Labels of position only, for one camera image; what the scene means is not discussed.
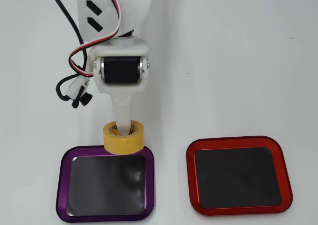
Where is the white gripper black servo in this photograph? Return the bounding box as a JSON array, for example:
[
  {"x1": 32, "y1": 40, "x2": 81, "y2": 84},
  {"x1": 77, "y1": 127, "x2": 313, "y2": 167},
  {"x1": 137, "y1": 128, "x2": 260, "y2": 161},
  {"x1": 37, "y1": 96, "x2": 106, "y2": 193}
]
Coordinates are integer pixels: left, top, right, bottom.
[{"x1": 88, "y1": 37, "x2": 150, "y2": 137}]

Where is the yellow masking tape roll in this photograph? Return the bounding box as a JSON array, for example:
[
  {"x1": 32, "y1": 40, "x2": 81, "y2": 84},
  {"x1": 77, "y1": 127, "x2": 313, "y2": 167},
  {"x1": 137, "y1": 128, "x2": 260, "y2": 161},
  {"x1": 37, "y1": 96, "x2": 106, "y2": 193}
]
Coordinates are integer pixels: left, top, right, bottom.
[{"x1": 103, "y1": 120, "x2": 146, "y2": 156}]

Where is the purple metal dish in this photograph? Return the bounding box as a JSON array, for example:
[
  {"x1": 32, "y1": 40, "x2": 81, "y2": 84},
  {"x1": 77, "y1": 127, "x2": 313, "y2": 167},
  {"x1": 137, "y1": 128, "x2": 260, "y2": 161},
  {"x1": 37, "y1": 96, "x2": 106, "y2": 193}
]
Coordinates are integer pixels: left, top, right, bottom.
[{"x1": 56, "y1": 145, "x2": 155, "y2": 223}]

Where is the red metal dish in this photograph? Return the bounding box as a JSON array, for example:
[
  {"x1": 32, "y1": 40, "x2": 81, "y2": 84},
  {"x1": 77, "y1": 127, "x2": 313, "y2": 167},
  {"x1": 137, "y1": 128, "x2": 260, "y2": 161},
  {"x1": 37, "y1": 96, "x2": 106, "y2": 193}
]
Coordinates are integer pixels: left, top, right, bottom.
[{"x1": 185, "y1": 135, "x2": 294, "y2": 218}]

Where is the small black camera module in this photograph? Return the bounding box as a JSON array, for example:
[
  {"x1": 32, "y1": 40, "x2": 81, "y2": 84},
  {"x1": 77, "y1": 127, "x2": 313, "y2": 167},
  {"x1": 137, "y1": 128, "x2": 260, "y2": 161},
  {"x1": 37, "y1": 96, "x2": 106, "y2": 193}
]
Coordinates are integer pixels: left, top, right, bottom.
[{"x1": 72, "y1": 92, "x2": 93, "y2": 109}]

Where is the white cable connector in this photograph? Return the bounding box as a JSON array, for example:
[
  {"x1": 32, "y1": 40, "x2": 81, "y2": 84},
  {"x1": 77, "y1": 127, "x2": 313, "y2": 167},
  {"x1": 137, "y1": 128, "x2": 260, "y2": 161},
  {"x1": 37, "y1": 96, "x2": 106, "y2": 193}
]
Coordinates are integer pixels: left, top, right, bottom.
[{"x1": 66, "y1": 77, "x2": 91, "y2": 99}]

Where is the red white black servo wire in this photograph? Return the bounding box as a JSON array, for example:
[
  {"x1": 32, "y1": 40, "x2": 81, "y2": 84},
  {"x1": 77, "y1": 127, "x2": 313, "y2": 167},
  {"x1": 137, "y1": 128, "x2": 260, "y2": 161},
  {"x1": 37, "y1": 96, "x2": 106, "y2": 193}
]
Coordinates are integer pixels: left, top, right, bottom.
[{"x1": 69, "y1": 0, "x2": 122, "y2": 78}]

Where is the black cable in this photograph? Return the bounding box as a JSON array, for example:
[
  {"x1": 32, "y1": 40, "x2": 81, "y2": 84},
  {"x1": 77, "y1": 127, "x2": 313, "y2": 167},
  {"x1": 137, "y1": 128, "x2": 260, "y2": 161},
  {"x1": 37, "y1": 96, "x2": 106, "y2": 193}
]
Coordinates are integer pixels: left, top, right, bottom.
[{"x1": 45, "y1": 0, "x2": 90, "y2": 102}]

